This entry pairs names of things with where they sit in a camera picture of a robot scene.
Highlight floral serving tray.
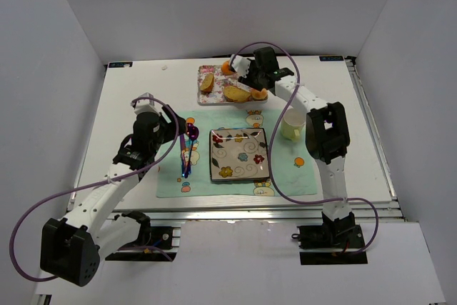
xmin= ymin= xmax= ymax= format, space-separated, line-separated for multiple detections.
xmin=197 ymin=65 xmax=268 ymax=106

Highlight metal tongs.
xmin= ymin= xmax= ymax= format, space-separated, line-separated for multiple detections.
xmin=232 ymin=80 xmax=251 ymax=92

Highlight orange glossy bread roll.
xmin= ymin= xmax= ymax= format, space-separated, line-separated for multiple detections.
xmin=221 ymin=61 xmax=234 ymax=76

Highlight round bread bun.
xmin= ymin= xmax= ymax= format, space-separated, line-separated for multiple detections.
xmin=251 ymin=89 xmax=268 ymax=101

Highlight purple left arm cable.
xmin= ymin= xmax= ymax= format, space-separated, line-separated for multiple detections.
xmin=9 ymin=97 xmax=185 ymax=281

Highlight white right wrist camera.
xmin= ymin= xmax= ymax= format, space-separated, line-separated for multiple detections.
xmin=229 ymin=54 xmax=251 ymax=78

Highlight iridescent purple spoon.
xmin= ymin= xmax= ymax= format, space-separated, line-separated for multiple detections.
xmin=184 ymin=123 xmax=199 ymax=179

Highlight square floral ceramic plate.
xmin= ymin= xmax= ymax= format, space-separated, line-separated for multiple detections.
xmin=209 ymin=127 xmax=270 ymax=183

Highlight pale yellow mug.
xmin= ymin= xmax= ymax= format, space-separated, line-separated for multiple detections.
xmin=281 ymin=108 xmax=306 ymax=142

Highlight small bread slice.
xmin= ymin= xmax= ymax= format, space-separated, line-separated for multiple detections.
xmin=199 ymin=73 xmax=214 ymax=93

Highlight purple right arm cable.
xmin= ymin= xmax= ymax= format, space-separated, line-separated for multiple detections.
xmin=228 ymin=41 xmax=379 ymax=254

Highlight sliced bread piece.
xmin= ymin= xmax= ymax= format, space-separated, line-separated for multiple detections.
xmin=223 ymin=86 xmax=251 ymax=103

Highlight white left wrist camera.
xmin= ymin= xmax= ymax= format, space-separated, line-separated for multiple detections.
xmin=131 ymin=92 xmax=160 ymax=115

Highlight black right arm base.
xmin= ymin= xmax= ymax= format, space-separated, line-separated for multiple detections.
xmin=291 ymin=213 xmax=368 ymax=266

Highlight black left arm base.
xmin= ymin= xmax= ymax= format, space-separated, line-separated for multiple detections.
xmin=105 ymin=211 xmax=180 ymax=262

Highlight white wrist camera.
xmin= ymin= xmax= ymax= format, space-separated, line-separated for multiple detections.
xmin=229 ymin=54 xmax=251 ymax=78
xmin=131 ymin=92 xmax=160 ymax=115

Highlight iridescent purple knife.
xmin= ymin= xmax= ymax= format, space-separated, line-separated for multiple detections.
xmin=179 ymin=134 xmax=187 ymax=176

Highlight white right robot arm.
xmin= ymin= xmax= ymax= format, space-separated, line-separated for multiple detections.
xmin=229 ymin=43 xmax=354 ymax=246

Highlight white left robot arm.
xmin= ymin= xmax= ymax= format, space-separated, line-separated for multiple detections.
xmin=40 ymin=110 xmax=186 ymax=286

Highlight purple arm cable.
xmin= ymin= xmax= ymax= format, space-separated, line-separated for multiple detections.
xmin=9 ymin=97 xmax=185 ymax=281
xmin=228 ymin=41 xmax=379 ymax=254

